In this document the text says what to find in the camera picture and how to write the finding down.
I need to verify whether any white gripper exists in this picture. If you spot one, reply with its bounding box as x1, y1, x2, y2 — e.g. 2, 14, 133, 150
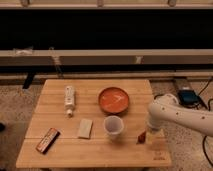
146, 123, 160, 144

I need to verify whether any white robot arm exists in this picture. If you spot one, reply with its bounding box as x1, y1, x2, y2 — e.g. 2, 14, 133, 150
147, 94, 213, 137

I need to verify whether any orange ceramic bowl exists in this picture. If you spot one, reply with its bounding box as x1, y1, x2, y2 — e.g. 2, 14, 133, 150
98, 87, 130, 114

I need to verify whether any clear plastic cup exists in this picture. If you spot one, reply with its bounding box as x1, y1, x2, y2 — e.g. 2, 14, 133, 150
103, 115, 124, 139

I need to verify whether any black power box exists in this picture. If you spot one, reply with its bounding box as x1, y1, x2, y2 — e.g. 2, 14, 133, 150
178, 90, 199, 105

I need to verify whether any beige rectangular sponge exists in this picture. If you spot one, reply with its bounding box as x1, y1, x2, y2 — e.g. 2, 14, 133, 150
77, 119, 93, 139

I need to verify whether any wooden table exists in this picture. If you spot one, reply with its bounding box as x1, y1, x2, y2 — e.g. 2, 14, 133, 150
16, 79, 171, 168

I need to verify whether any white tube bottle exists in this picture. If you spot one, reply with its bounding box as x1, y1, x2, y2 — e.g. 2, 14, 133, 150
65, 86, 75, 117

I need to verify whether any red black candy bar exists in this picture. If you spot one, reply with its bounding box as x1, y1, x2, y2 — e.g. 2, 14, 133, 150
36, 128, 60, 154

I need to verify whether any long wooden bench rail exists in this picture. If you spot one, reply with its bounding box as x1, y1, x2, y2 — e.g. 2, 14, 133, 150
0, 49, 213, 66

